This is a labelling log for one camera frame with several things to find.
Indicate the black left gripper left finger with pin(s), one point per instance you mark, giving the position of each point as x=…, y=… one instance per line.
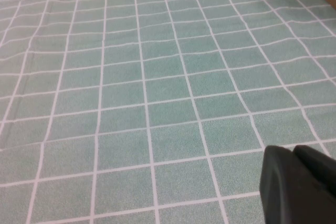
x=283, y=195

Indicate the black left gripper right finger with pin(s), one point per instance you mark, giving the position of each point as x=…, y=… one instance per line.
x=320, y=169

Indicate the green white checked tablecloth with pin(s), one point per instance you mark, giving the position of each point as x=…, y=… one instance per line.
x=131, y=77

